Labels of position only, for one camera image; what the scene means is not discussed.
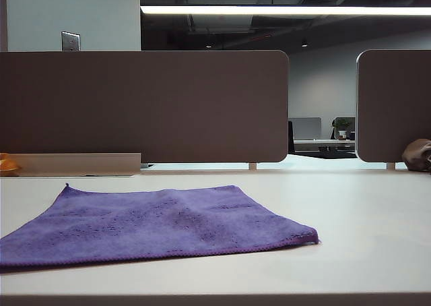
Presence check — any metal wall switch plate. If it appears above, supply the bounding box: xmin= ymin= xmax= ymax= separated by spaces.
xmin=61 ymin=30 xmax=81 ymax=52

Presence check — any crumpled brown bag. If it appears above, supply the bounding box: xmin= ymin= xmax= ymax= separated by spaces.
xmin=401 ymin=138 xmax=431 ymax=172

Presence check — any grey office partition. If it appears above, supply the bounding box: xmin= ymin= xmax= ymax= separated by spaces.
xmin=288 ymin=117 xmax=322 ymax=140

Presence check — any beige desk ledge box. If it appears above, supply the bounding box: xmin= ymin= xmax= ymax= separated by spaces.
xmin=6 ymin=152 xmax=142 ymax=177

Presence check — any white office desk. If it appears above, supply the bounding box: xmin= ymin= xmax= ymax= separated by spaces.
xmin=292 ymin=138 xmax=356 ymax=152

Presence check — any long ceiling light strip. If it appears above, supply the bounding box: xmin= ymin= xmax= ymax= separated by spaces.
xmin=139 ymin=5 xmax=431 ymax=16

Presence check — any purple microfiber cloth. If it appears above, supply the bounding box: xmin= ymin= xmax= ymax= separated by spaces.
xmin=0 ymin=183 xmax=320 ymax=274

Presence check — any wide brown desk divider panel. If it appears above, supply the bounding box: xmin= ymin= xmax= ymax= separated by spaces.
xmin=0 ymin=50 xmax=290 ymax=164

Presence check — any orange object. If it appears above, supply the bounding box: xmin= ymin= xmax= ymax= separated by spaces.
xmin=0 ymin=153 xmax=24 ymax=176

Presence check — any grey ceiling air duct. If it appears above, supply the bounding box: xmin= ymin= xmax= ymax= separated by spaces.
xmin=187 ymin=15 xmax=255 ymax=34

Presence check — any potted green plant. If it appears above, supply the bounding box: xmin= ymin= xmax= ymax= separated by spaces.
xmin=334 ymin=117 xmax=352 ymax=141

